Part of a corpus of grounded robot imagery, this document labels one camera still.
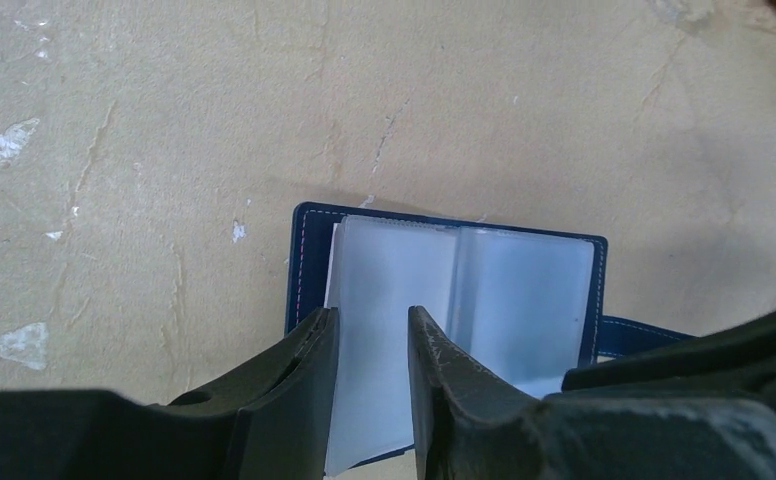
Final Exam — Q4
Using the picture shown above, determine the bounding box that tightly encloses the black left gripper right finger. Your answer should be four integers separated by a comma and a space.
408, 306, 561, 479

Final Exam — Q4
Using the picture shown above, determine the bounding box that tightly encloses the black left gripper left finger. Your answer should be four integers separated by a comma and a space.
164, 308, 339, 479

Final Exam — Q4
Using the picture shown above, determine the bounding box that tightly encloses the navy blue card holder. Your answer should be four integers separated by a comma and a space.
286, 202, 683, 477

